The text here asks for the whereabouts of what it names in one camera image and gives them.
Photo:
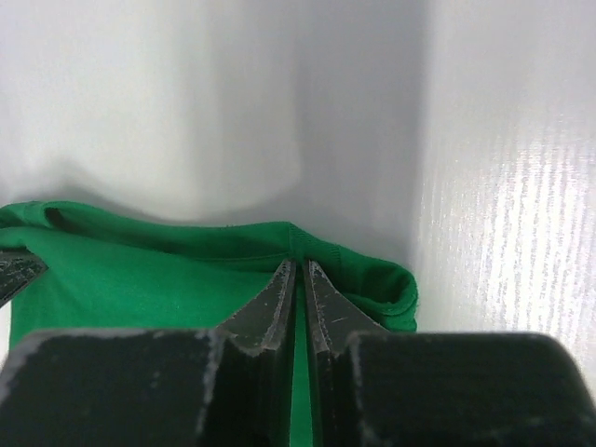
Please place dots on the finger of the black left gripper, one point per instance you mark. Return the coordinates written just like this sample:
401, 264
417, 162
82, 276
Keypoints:
18, 269

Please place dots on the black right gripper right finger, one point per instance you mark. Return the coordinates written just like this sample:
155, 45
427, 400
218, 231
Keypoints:
374, 387

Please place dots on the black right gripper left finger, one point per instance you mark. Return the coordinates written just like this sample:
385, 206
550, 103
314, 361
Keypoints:
229, 385

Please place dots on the green t shirt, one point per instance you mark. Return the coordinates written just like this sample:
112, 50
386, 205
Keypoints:
109, 272

